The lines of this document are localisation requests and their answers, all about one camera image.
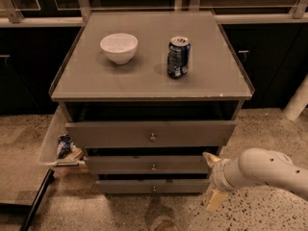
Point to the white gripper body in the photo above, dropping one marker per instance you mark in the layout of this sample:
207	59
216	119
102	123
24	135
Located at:
218	174

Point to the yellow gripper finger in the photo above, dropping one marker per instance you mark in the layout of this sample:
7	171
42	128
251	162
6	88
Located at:
214	199
211	159

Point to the grey drawer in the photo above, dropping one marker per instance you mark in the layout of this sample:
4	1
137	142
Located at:
116	134
147	164
156	186

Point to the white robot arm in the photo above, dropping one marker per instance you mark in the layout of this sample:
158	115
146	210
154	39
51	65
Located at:
252	168

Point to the grey top drawer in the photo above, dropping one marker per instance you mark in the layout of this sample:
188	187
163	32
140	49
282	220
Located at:
116	134

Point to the grey bottom drawer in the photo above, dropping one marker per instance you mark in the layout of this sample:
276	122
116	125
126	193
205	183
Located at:
156	186

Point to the grey drawer cabinet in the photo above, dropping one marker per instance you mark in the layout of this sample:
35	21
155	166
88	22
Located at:
93	88

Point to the blue soda can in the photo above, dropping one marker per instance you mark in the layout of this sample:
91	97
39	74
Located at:
178	56

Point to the white ceramic bowl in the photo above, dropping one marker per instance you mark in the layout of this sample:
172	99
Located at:
120	48

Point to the blue snack bag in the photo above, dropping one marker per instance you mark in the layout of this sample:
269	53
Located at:
63	146

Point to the clear plastic bin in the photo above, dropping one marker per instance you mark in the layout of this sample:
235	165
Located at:
48	156

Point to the white post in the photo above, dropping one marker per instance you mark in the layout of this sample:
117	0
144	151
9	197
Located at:
298	102

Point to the metal railing frame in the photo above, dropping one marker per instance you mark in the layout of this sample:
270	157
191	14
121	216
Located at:
70	13

